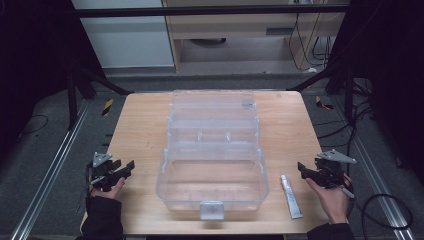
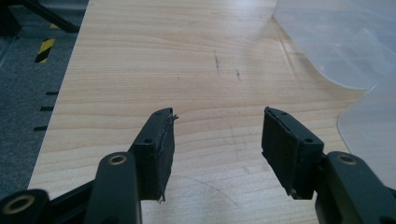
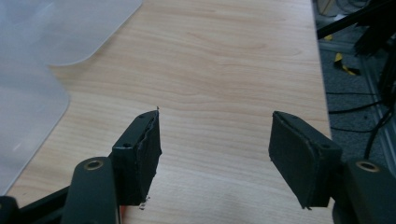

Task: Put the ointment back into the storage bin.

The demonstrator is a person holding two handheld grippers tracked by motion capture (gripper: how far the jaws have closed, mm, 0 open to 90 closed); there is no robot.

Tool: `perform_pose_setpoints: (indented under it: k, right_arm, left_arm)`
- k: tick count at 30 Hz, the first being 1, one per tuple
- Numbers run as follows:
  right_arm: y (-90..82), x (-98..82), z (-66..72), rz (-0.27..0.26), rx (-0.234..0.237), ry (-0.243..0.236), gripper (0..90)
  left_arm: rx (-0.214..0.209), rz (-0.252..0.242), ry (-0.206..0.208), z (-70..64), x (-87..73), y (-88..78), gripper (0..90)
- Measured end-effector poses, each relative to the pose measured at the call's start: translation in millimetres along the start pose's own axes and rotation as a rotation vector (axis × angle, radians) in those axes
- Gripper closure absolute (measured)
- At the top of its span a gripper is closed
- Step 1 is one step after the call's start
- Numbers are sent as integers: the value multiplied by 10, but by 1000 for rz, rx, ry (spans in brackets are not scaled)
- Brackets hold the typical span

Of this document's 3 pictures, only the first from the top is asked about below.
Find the person's left hand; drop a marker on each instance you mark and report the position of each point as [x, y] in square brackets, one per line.
[108, 190]

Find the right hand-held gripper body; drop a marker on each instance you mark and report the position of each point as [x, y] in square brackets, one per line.
[331, 170]

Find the person's right hand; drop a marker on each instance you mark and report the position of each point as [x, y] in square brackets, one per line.
[330, 201]

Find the black metal stand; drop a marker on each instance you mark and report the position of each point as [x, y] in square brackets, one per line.
[336, 83]
[83, 86]

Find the aluminium floor rail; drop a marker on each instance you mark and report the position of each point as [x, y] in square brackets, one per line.
[376, 173]
[50, 173]

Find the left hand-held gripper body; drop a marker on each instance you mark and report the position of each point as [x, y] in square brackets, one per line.
[101, 170]

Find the wooden desk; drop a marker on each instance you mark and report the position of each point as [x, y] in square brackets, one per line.
[246, 36]

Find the clear plastic storage box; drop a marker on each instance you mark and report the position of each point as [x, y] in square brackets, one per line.
[213, 151]

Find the black horizontal bar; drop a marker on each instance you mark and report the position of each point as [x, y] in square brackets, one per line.
[206, 12]

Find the white cabinet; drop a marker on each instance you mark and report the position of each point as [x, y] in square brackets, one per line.
[126, 36]

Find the white ointment tube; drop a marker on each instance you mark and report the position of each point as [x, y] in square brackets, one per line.
[291, 196]

